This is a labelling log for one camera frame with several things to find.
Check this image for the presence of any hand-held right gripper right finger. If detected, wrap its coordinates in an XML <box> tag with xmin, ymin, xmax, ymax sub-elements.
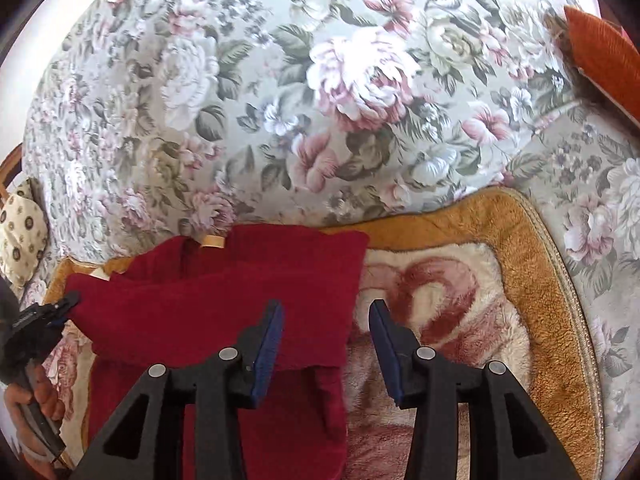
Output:
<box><xmin>369</xmin><ymin>300</ymin><xmax>586</xmax><ymax>480</ymax></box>

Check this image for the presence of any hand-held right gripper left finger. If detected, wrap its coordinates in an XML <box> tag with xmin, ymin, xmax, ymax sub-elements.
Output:
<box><xmin>75</xmin><ymin>300</ymin><xmax>284</xmax><ymax>480</ymax></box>

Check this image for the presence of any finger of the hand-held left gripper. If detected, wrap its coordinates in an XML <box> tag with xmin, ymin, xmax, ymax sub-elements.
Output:
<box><xmin>20</xmin><ymin>294</ymin><xmax>82</xmax><ymax>329</ymax></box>

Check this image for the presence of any dark red fleece garment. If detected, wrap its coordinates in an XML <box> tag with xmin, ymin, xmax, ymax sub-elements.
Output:
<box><xmin>64</xmin><ymin>225</ymin><xmax>371</xmax><ymax>480</ymax></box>

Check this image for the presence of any person's left hand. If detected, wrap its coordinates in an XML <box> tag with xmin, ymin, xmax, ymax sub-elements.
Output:
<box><xmin>4</xmin><ymin>366</ymin><xmax>67</xmax><ymax>467</ymax></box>

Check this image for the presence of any cream medallion print pillow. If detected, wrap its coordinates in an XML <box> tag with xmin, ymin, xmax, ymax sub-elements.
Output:
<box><xmin>0</xmin><ymin>180</ymin><xmax>51</xmax><ymax>288</ymax></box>

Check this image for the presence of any wooden chair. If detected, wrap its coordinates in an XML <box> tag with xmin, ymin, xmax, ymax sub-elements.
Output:
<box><xmin>0</xmin><ymin>142</ymin><xmax>26</xmax><ymax>197</ymax></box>

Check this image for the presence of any brown plush rose blanket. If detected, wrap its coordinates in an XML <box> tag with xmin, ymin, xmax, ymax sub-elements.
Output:
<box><xmin>42</xmin><ymin>186</ymin><xmax>606</xmax><ymax>480</ymax></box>

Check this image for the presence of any floral covered bedding bundle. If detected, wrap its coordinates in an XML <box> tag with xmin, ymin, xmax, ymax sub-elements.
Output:
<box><xmin>22</xmin><ymin>0</ymin><xmax>601</xmax><ymax>263</ymax></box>

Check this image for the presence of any floral bed sheet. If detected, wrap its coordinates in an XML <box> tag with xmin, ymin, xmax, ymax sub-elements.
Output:
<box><xmin>20</xmin><ymin>100</ymin><xmax>640</xmax><ymax>480</ymax></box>

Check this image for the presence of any orange ribbed cushion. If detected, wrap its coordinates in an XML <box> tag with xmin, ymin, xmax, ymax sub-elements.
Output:
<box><xmin>564</xmin><ymin>5</ymin><xmax>640</xmax><ymax>128</ymax></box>

